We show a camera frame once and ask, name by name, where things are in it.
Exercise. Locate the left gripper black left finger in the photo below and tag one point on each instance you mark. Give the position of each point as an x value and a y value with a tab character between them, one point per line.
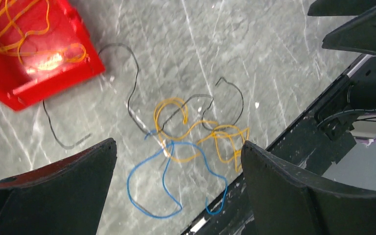
66	197

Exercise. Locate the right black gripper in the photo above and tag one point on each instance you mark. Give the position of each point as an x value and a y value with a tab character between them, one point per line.
356	35

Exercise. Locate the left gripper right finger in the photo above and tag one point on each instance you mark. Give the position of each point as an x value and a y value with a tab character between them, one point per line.
289	200

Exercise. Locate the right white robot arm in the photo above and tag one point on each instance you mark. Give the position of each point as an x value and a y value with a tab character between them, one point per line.
358	94

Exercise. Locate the red small plastic bin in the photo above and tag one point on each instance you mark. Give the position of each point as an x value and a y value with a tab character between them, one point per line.
45	48

